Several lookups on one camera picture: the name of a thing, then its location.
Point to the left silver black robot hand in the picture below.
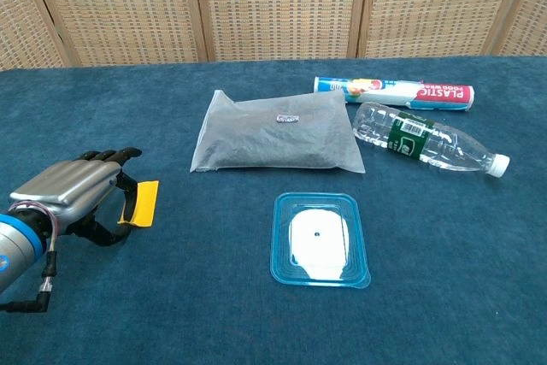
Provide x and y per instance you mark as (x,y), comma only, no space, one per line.
(68,185)

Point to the yellow plastic piece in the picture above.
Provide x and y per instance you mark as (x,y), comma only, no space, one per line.
(146,204)

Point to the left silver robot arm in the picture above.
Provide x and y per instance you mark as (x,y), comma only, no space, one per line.
(17,249)

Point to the blue felt table cover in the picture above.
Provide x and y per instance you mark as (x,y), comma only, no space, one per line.
(171,318)

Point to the translucent bag with dark contents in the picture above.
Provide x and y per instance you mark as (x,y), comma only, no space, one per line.
(278,143)

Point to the blue clear plastic lid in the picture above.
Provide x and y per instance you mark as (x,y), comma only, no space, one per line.
(320,241)

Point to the woven bamboo folding screen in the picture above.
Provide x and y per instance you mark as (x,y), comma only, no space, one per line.
(273,6)

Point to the clear bottle with green label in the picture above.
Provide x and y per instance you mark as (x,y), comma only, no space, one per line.
(406,138)

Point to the plastic wrap roll box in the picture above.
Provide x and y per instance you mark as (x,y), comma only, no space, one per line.
(397,91)

